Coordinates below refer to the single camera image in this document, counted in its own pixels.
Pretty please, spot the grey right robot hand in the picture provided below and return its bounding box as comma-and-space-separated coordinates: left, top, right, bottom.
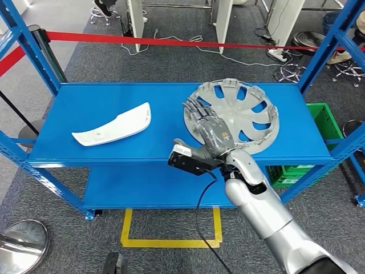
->
173, 97, 235, 160

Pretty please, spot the grey plastic wheel hubcap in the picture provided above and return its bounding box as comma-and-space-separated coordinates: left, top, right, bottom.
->
183, 78, 281, 156

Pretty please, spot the white table leg panel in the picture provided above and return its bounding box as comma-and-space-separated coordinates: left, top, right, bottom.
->
127, 0, 145, 53
267, 0, 305, 48
216, 0, 234, 54

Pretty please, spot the white power strip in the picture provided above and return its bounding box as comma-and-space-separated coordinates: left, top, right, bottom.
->
267, 48, 288, 62

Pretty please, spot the yellow floor tape square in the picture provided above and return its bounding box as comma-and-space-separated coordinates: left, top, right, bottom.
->
120, 207, 223, 249

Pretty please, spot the red barrier belt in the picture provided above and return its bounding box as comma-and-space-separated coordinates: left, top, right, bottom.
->
0, 46, 26, 78
45, 31, 365, 53

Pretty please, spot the white curved plastic trim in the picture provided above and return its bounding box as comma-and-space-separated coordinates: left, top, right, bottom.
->
71, 102, 152, 147

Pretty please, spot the large green plastic crate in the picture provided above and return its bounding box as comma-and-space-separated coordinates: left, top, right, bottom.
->
266, 103, 345, 189

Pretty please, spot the black stool chrome base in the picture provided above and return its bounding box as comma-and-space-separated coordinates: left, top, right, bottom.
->
90, 5, 121, 26
278, 31, 326, 84
332, 59, 365, 88

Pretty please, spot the person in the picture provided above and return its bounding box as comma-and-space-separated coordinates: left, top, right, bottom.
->
327, 11, 365, 65

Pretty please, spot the chrome round floor base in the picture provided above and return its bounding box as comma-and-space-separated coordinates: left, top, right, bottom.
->
342, 119, 365, 152

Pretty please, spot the person's black shoe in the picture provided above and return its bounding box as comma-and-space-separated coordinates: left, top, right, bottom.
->
94, 0, 118, 18

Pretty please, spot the dark belt stanchion chrome base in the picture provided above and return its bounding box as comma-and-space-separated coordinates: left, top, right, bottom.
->
28, 24, 68, 84

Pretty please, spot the chrome stanchion with round base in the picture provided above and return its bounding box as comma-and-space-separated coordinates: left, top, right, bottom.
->
0, 220, 51, 274

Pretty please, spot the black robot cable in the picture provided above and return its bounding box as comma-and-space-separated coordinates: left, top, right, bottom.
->
195, 170, 233, 274

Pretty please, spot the thin black post grey base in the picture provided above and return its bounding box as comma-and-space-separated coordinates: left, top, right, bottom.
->
0, 90, 46, 148

